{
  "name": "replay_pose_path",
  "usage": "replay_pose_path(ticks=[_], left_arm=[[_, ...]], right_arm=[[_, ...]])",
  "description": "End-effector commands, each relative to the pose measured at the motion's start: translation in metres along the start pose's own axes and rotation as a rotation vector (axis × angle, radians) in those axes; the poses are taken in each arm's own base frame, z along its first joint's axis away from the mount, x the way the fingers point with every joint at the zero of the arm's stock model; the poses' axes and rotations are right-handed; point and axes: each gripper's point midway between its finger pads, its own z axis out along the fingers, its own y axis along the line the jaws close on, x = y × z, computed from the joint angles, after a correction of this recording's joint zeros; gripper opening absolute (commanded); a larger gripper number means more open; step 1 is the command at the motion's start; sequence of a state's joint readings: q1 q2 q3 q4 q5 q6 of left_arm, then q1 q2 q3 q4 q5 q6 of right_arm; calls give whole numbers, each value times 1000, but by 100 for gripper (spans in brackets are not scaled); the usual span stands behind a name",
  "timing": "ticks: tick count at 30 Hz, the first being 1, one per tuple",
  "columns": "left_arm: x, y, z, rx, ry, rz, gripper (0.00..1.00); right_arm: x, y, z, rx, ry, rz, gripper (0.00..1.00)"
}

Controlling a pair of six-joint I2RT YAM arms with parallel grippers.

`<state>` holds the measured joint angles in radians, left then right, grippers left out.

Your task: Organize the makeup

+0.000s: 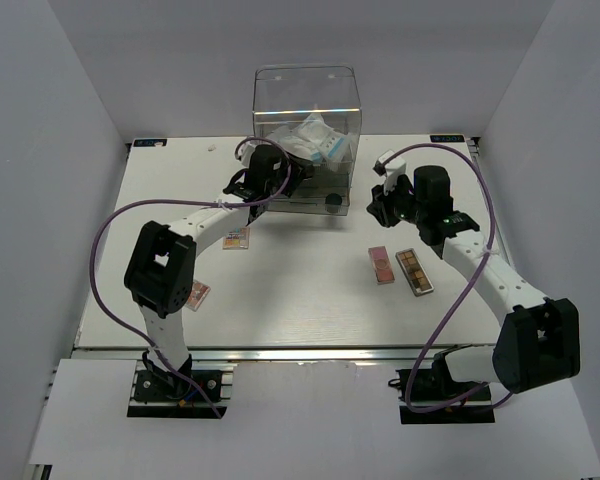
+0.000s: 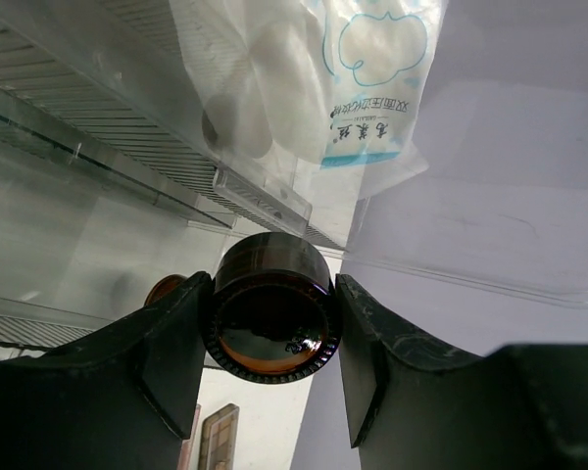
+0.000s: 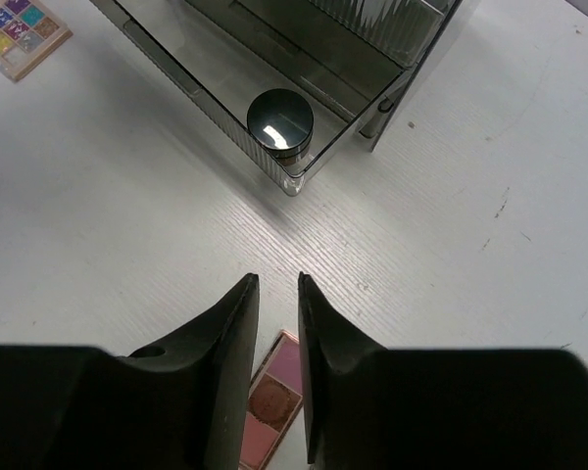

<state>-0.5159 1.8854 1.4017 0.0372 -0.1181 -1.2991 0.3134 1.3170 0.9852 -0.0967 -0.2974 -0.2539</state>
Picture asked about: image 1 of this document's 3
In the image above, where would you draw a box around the aluminium table rail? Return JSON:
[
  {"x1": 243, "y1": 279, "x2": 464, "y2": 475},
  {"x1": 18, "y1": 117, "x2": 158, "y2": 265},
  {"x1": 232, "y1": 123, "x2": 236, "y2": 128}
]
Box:
[{"x1": 69, "y1": 344, "x2": 546, "y2": 364}]

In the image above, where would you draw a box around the clear acrylic drawer organizer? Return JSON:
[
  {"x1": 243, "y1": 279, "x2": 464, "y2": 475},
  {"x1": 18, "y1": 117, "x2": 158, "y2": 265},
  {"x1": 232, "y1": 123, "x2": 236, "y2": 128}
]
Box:
[{"x1": 252, "y1": 64, "x2": 362, "y2": 216}]

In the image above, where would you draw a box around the blue label sticker right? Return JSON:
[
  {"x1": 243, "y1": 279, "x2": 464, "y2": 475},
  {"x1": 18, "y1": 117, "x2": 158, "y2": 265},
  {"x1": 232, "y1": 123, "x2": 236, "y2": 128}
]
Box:
[{"x1": 429, "y1": 134, "x2": 466, "y2": 143}]

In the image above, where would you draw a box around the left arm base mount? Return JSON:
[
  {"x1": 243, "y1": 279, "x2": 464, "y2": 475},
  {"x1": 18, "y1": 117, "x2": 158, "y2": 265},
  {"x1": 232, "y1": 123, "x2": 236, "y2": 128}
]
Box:
[{"x1": 127, "y1": 362, "x2": 233, "y2": 420}]

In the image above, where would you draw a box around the glitter nine-pan palette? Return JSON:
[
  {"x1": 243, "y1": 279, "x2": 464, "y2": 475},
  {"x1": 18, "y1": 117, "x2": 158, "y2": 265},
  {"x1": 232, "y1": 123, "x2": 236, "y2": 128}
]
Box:
[{"x1": 222, "y1": 227, "x2": 250, "y2": 250}]

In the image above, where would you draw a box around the black jar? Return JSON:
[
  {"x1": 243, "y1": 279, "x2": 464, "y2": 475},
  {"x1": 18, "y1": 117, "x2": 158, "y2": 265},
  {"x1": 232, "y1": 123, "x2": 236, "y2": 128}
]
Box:
[{"x1": 324, "y1": 193, "x2": 343, "y2": 215}]

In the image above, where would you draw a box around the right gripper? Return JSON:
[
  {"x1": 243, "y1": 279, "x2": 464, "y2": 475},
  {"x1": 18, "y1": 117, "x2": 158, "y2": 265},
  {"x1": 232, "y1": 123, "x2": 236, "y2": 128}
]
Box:
[{"x1": 366, "y1": 174, "x2": 426, "y2": 228}]

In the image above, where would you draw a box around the cotton pad bag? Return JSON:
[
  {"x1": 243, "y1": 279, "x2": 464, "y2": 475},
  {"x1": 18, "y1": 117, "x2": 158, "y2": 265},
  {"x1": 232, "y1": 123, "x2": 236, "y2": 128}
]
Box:
[
  {"x1": 267, "y1": 125, "x2": 323, "y2": 163},
  {"x1": 297, "y1": 112, "x2": 351, "y2": 172}
]

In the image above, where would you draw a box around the brown eyeshadow palette long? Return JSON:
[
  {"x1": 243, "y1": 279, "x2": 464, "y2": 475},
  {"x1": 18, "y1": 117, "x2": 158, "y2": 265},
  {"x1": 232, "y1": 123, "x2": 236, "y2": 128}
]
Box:
[{"x1": 395, "y1": 248, "x2": 434, "y2": 297}]

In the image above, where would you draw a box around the blue label sticker left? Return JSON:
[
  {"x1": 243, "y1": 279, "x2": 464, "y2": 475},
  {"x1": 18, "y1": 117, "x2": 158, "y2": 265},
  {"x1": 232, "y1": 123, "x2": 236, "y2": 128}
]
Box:
[{"x1": 132, "y1": 139, "x2": 167, "y2": 148}]

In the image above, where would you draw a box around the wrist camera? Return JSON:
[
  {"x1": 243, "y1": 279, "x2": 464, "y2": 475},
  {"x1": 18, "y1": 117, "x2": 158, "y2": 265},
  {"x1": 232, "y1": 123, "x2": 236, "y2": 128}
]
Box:
[
  {"x1": 234, "y1": 141, "x2": 258, "y2": 164},
  {"x1": 373, "y1": 150, "x2": 407, "y2": 192}
]

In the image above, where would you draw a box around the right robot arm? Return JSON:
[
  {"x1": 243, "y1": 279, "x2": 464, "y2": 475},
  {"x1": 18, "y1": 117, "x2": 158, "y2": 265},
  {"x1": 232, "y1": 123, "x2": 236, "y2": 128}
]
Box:
[{"x1": 367, "y1": 165, "x2": 581, "y2": 399}]

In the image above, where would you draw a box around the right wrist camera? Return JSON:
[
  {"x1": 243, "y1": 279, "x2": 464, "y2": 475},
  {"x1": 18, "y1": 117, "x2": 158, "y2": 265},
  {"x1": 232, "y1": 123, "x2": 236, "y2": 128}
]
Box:
[{"x1": 373, "y1": 150, "x2": 407, "y2": 192}]

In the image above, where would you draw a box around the pink blush palette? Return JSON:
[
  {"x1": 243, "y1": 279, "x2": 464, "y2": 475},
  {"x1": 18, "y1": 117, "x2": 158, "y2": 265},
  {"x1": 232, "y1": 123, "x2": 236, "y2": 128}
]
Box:
[{"x1": 368, "y1": 246, "x2": 395, "y2": 285}]

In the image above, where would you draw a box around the blue label sticker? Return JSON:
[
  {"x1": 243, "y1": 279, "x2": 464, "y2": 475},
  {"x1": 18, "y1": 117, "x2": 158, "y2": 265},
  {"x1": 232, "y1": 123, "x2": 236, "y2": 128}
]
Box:
[
  {"x1": 429, "y1": 134, "x2": 466, "y2": 143},
  {"x1": 132, "y1": 139, "x2": 167, "y2": 148}
]

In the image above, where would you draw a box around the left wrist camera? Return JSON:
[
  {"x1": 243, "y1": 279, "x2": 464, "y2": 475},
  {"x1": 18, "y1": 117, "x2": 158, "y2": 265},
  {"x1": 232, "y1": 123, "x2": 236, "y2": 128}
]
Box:
[{"x1": 234, "y1": 141, "x2": 258, "y2": 164}]

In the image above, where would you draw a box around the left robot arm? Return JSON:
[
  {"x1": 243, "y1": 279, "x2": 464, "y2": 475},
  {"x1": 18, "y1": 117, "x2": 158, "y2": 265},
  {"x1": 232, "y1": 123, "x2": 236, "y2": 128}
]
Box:
[{"x1": 124, "y1": 144, "x2": 314, "y2": 399}]

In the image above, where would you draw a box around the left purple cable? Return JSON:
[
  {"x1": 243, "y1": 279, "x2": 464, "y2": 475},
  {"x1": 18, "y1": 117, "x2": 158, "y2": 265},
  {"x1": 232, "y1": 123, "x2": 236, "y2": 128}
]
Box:
[{"x1": 88, "y1": 137, "x2": 294, "y2": 419}]

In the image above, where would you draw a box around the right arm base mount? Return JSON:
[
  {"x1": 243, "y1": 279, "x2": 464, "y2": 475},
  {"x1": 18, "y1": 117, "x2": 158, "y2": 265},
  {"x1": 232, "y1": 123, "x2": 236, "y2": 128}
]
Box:
[{"x1": 387, "y1": 360, "x2": 495, "y2": 425}]

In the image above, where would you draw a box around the round-pan orange palette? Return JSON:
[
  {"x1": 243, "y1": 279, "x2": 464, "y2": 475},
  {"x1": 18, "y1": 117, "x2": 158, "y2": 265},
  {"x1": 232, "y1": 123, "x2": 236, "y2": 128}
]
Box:
[{"x1": 186, "y1": 281, "x2": 211, "y2": 311}]

